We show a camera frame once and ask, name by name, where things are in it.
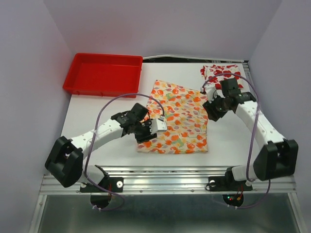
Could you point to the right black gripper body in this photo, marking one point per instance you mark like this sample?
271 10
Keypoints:
220 103

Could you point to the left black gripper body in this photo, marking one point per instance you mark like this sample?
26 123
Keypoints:
143 126

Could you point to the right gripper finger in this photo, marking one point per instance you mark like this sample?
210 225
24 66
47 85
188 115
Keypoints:
209 108
216 115

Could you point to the orange floral print skirt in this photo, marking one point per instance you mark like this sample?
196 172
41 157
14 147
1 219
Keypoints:
186 121

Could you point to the red poppy print skirt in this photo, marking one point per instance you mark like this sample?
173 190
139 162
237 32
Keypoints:
208 72

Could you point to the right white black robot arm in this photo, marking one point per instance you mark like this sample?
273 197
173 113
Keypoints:
277 156

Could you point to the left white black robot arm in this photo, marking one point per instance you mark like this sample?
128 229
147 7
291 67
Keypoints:
68 159

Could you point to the red plastic tray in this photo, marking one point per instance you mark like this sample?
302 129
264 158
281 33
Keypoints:
104 75

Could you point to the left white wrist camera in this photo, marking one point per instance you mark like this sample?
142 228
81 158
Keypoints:
158 125

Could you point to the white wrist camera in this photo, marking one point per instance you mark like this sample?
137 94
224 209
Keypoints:
158 125
210 92

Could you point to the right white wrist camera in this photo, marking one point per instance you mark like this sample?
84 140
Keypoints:
210 92

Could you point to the aluminium frame rails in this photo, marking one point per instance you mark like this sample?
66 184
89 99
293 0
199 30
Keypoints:
166 193

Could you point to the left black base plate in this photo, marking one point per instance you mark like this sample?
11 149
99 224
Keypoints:
114 184

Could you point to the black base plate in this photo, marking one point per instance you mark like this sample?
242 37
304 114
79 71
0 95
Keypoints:
114 184
223 183

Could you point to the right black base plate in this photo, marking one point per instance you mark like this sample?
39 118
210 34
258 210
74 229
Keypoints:
223 183

